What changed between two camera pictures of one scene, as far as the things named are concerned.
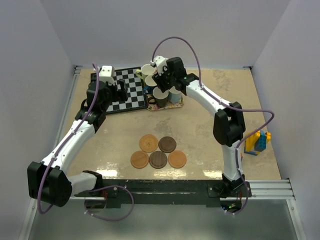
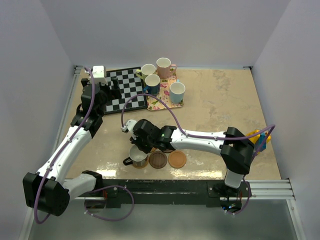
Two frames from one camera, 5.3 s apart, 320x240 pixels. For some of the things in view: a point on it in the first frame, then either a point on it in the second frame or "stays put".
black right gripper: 159,79 → 135,139
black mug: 159,98 → 137,157
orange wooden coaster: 177,159 stays put
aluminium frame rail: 280,189 stays put
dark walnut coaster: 158,159 stays put
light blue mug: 174,96 stays put
